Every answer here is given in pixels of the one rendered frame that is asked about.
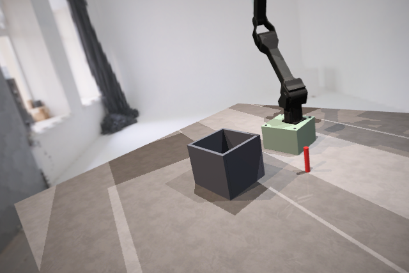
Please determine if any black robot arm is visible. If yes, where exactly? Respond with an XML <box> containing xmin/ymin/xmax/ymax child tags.
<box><xmin>252</xmin><ymin>0</ymin><xmax>308</xmax><ymax>125</ymax></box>

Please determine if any red peg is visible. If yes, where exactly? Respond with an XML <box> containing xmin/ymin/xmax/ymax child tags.
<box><xmin>304</xmin><ymin>146</ymin><xmax>311</xmax><ymax>173</ymax></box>

